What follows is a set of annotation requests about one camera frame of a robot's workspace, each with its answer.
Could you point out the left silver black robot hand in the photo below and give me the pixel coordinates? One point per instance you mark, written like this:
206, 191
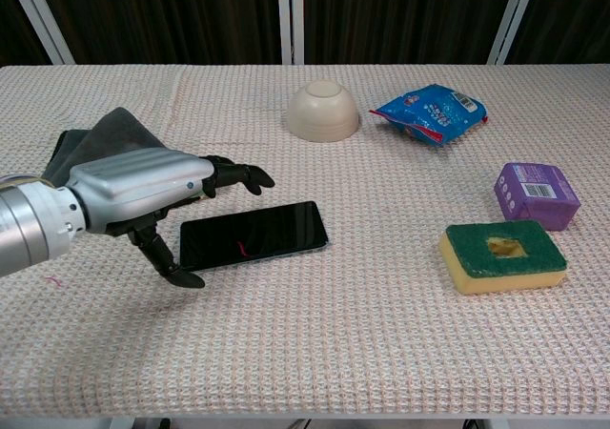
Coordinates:
138, 176

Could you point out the black smartphone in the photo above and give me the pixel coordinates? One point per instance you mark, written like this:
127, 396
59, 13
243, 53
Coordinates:
252, 235

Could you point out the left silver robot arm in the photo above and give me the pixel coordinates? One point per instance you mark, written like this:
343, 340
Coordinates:
28, 224

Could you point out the grey folded cloth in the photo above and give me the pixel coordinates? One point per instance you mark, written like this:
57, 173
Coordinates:
109, 136

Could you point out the pink thread scrap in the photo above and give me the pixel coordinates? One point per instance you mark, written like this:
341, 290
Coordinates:
53, 281

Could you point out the dark curtain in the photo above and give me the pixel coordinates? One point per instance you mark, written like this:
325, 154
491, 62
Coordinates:
176, 14

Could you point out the beige upturned bowl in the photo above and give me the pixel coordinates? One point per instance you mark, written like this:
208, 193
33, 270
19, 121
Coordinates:
322, 112

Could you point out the pink waffle tablecloth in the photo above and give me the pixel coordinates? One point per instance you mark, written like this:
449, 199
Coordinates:
305, 329

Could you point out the blue snack bag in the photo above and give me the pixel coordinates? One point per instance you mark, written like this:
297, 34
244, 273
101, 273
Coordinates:
431, 113

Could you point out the yellow green scouring sponge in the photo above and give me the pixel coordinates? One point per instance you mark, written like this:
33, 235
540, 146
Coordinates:
505, 256

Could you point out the purple tissue pack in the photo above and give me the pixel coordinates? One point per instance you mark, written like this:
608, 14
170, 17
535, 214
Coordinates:
536, 194

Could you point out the white slanted frame post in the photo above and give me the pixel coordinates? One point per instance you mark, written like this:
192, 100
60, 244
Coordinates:
40, 16
512, 16

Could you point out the white upright frame post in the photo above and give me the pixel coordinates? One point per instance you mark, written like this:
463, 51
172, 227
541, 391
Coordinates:
290, 16

